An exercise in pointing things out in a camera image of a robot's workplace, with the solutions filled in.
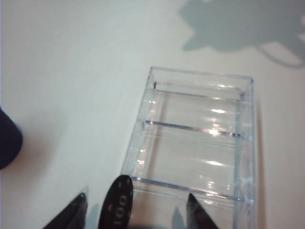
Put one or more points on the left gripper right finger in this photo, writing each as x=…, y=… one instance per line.
x=200, y=217

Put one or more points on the clear plastic chip tray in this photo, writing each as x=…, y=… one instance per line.
x=195, y=143

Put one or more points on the black poker chip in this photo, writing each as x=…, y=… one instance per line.
x=116, y=202

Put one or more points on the blue poker chip pile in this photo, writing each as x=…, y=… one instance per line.
x=8, y=140

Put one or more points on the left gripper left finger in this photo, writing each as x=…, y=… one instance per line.
x=69, y=214

